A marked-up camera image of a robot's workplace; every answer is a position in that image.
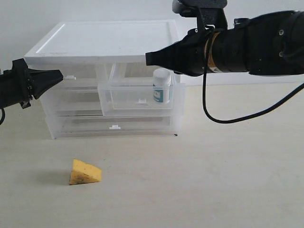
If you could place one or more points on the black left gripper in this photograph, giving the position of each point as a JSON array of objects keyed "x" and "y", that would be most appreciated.
[{"x": 15, "y": 84}]

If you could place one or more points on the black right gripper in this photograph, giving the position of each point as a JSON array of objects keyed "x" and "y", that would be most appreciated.
[{"x": 215, "y": 51}]

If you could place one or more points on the white bottle with teal label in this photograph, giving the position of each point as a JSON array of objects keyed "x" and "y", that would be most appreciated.
[{"x": 161, "y": 85}]

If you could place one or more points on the yellow cheese wedge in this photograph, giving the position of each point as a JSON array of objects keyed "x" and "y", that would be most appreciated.
[{"x": 84, "y": 173}]

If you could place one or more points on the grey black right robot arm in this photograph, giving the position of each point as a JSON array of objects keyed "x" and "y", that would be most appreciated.
[{"x": 268, "y": 45}]

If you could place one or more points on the white translucent plastic drawer cabinet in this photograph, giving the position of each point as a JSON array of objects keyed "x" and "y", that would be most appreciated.
[{"x": 101, "y": 42}]

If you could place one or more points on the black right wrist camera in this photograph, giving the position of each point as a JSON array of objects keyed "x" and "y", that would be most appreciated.
[{"x": 207, "y": 12}]

